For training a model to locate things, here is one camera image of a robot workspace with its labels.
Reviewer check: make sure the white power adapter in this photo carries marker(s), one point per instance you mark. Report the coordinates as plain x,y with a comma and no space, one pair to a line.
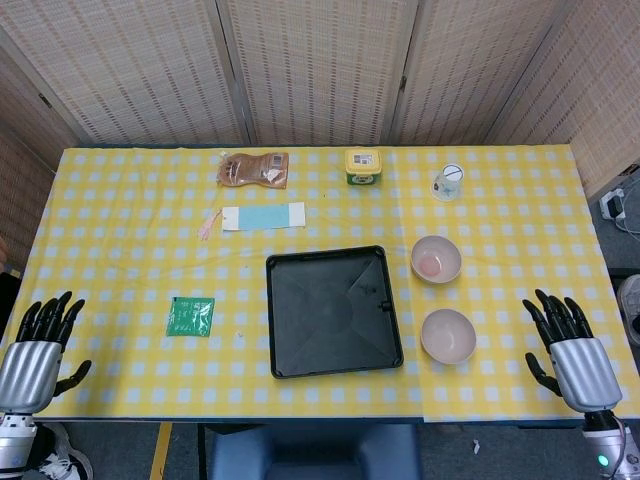
614,204

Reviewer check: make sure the white black sneaker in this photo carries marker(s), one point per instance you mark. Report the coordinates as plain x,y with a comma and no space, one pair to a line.
67,455

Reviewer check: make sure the blue white tasselled bookmark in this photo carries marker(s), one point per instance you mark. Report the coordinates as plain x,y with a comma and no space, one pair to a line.
262,217

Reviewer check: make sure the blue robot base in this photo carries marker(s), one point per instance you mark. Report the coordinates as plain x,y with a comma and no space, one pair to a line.
312,452

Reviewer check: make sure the grey sneaker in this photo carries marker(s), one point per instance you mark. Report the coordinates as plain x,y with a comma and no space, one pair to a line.
631,305

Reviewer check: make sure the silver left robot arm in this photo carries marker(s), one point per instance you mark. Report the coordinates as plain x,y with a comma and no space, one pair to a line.
14,442

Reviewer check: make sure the green tea packet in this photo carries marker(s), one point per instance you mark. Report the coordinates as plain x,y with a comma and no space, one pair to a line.
190,316

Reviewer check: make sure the pale pink bowl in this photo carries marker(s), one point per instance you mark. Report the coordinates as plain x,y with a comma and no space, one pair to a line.
448,336
442,252

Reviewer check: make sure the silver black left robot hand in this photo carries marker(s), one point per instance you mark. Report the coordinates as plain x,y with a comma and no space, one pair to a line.
25,367

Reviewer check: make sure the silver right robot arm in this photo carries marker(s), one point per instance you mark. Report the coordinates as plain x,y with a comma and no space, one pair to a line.
606,445

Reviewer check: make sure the yellow green lidded tub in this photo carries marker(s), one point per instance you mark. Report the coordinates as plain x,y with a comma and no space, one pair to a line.
364,167

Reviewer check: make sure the brown sauce pouch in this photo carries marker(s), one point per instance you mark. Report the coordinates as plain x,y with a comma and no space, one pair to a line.
252,170

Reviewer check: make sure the yellow white checkered tablecloth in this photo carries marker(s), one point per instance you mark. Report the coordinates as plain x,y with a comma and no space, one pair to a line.
125,260

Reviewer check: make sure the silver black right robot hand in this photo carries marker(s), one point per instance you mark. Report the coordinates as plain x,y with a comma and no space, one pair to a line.
582,370

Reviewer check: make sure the black square plastic tray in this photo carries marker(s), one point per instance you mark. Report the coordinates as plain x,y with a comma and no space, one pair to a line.
330,315

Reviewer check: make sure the woven folding screen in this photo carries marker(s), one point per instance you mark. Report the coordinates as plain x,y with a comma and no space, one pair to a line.
320,70

